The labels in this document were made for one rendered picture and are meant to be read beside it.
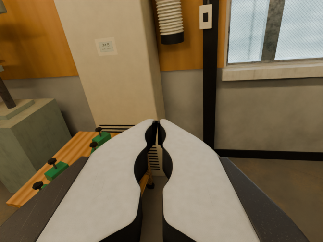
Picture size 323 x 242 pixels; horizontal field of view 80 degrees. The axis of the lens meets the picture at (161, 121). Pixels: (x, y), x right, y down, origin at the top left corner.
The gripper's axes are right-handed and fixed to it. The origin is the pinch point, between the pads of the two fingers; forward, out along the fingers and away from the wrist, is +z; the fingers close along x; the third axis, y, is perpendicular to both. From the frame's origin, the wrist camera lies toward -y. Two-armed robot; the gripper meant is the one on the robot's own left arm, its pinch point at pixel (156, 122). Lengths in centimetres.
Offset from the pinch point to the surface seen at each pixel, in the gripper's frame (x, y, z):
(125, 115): -28, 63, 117
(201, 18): 24, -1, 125
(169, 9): 4, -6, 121
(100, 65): -41, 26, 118
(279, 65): 81, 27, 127
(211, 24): 30, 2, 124
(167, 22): 3, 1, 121
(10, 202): -77, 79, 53
